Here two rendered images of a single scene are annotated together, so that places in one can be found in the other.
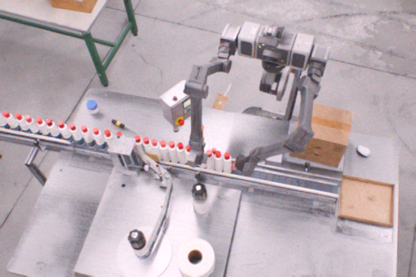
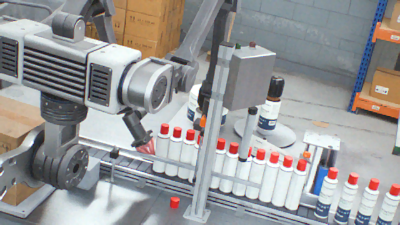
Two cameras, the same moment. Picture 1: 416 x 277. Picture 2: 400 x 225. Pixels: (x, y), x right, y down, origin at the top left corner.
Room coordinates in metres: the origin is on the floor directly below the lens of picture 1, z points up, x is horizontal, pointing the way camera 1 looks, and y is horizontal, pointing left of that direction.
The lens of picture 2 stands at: (3.18, -0.18, 1.99)
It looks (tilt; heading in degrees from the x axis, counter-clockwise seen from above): 24 degrees down; 174
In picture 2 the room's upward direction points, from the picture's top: 10 degrees clockwise
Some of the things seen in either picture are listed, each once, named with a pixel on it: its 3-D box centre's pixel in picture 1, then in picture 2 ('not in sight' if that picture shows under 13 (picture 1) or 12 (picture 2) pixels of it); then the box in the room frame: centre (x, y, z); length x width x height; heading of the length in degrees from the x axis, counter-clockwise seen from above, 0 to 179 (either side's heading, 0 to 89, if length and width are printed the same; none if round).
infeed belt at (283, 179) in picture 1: (201, 167); (197, 185); (1.34, 0.05, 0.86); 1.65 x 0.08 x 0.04; 72
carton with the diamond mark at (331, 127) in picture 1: (320, 134); (2, 146); (1.43, -0.68, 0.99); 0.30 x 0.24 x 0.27; 68
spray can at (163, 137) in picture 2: (227, 162); (162, 147); (1.29, -0.10, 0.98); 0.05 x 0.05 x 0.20
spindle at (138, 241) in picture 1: (139, 244); (270, 104); (0.82, 0.40, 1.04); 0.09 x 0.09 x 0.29
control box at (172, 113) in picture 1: (179, 104); (243, 77); (1.45, 0.13, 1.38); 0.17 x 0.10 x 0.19; 127
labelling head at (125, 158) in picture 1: (126, 155); (313, 170); (1.38, 0.49, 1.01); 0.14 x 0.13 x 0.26; 72
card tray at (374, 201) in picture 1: (366, 199); not in sight; (1.04, -0.89, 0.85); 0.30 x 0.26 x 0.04; 72
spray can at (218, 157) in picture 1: (218, 160); (174, 151); (1.30, -0.05, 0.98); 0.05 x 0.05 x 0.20
